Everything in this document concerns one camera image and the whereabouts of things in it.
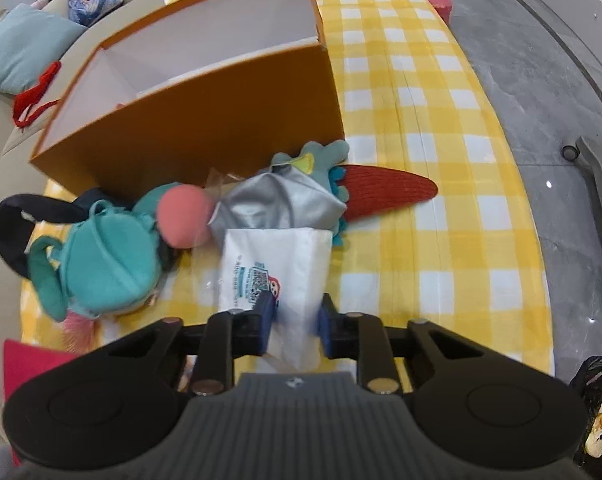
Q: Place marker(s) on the red ribbon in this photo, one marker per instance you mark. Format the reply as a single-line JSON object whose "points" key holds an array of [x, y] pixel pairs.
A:
{"points": [[27, 106]]}

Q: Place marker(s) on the pink ball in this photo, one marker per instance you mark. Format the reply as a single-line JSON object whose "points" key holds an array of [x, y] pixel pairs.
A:
{"points": [[183, 216]]}

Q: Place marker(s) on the silver fabric pouch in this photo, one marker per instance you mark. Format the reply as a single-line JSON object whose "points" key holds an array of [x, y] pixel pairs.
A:
{"points": [[280, 198]]}

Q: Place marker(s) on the white tissue pack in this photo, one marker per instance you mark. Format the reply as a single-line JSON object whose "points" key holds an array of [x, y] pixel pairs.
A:
{"points": [[293, 266]]}

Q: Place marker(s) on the light blue cushion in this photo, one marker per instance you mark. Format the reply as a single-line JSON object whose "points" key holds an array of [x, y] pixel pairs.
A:
{"points": [[30, 40]]}

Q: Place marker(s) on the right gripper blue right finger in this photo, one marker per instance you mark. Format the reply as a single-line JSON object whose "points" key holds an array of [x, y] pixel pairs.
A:
{"points": [[362, 338]]}

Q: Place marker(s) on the teal plush toy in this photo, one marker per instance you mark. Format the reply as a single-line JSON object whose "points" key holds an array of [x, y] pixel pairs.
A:
{"points": [[110, 262]]}

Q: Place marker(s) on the black plastic bag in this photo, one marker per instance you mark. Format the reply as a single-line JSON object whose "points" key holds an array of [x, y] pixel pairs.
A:
{"points": [[588, 384]]}

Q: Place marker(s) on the beige sofa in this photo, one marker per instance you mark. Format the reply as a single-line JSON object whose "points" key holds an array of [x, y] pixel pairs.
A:
{"points": [[11, 135]]}

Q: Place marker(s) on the teal plush with red tail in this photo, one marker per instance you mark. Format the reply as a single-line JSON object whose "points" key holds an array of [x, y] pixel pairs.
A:
{"points": [[365, 190]]}

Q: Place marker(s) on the orange cardboard box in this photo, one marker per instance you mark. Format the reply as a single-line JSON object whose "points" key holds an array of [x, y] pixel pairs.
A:
{"points": [[195, 86]]}

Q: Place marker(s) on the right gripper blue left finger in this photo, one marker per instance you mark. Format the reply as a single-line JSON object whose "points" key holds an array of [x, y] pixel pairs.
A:
{"points": [[233, 334]]}

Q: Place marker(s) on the yellow checkered tablecloth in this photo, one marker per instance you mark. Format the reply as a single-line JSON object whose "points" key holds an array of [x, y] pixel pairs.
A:
{"points": [[469, 259]]}

